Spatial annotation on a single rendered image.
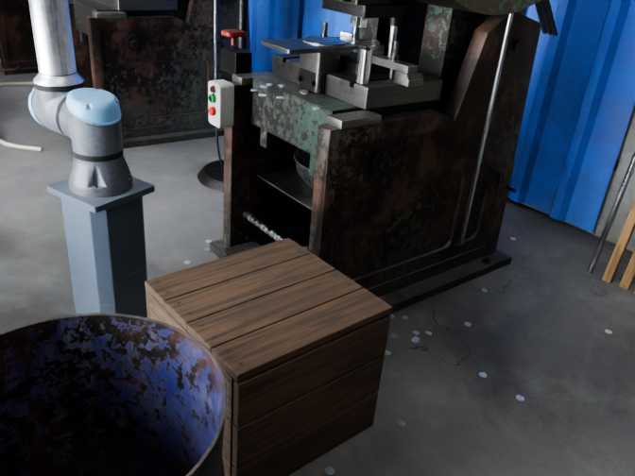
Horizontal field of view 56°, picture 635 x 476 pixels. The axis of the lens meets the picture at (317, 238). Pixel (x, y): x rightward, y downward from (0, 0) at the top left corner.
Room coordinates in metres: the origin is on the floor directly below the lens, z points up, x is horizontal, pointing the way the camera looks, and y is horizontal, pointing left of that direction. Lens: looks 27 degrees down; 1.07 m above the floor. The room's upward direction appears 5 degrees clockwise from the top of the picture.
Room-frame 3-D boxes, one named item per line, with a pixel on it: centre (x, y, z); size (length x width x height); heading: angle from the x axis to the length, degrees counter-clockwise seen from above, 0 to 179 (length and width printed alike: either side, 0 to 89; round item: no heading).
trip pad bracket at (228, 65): (1.94, 0.31, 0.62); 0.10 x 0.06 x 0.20; 40
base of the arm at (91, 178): (1.37, 0.55, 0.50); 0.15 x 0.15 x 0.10
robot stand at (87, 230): (1.37, 0.55, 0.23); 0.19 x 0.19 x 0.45; 59
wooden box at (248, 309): (1.10, 0.10, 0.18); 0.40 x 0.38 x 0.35; 132
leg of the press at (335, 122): (1.73, -0.35, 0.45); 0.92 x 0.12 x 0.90; 130
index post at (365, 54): (1.63, -0.08, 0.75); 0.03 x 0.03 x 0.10; 40
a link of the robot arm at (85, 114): (1.38, 0.56, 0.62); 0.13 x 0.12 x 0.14; 55
